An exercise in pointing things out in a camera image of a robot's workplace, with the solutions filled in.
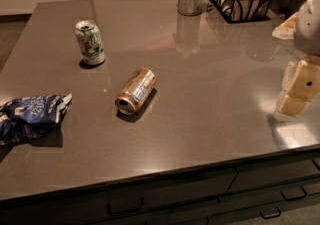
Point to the orange soda can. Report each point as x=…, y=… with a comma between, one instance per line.
x=133, y=95

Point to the white packet on counter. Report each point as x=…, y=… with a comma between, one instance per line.
x=285, y=31

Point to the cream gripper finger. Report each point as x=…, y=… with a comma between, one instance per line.
x=300, y=85

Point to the right upper drawer handle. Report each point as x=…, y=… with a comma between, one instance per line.
x=293, y=194

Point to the green white soda can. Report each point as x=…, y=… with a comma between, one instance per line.
x=90, y=42

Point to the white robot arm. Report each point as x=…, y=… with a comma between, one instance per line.
x=307, y=31

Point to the left drawer handle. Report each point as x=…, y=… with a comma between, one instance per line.
x=126, y=205

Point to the right lower drawer handle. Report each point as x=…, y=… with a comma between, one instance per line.
x=270, y=213

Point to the drawer handle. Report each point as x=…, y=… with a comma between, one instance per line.
x=126, y=205
x=270, y=213
x=293, y=194

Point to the blue crumpled chip bag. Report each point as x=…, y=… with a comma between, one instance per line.
x=30, y=118

